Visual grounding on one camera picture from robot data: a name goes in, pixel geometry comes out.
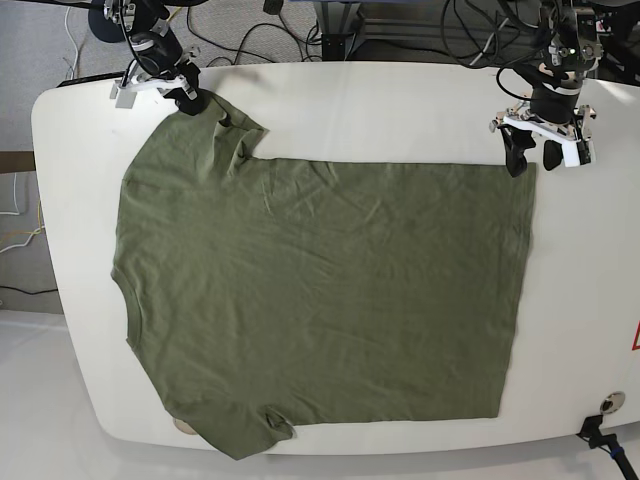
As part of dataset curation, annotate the black bar at table edge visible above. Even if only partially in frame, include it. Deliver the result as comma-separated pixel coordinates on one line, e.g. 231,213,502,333
56,71,124,88

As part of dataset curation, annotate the right table grommet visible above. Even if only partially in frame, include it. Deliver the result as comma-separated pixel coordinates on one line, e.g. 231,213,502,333
600,391,626,415

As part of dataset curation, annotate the black round stand base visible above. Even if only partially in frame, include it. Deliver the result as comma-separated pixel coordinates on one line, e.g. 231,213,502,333
88,10,125,44

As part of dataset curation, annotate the left table grommet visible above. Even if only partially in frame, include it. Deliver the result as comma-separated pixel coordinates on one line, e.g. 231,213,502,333
173,418,197,436

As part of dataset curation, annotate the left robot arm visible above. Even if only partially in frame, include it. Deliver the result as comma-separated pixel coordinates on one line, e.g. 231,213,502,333
490,1,602,178

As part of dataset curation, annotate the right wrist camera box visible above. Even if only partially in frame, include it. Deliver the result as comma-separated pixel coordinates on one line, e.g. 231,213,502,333
109,80,137,109

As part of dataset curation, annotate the white floor cable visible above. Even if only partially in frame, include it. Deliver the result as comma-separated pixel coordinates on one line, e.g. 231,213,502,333
63,4,82,76

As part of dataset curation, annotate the aluminium frame leg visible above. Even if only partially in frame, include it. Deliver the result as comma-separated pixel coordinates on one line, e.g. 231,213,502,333
313,1,364,62

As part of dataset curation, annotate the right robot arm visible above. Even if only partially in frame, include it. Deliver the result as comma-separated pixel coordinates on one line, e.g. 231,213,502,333
104,1,207,116

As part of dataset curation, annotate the table grommet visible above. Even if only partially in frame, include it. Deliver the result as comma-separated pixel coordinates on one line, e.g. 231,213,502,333
600,391,626,415
173,418,197,436

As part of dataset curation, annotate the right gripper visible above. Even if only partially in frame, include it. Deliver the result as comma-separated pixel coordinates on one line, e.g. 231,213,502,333
122,43,212,116

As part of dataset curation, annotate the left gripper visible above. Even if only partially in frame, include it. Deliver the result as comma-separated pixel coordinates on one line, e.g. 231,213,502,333
489,84,597,178

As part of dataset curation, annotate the red warning sticker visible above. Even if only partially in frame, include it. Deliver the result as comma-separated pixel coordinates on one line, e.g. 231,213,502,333
631,322,640,351

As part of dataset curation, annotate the black clamp with cable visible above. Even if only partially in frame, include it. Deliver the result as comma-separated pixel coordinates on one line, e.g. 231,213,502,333
577,415,639,480

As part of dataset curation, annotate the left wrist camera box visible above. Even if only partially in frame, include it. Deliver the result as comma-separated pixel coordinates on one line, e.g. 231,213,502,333
562,140,596,168

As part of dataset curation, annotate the olive green T-shirt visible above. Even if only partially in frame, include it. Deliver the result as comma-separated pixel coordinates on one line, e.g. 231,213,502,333
112,96,537,460

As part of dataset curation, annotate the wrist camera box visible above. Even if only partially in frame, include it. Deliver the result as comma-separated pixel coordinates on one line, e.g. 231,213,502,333
109,80,137,109
562,140,596,168

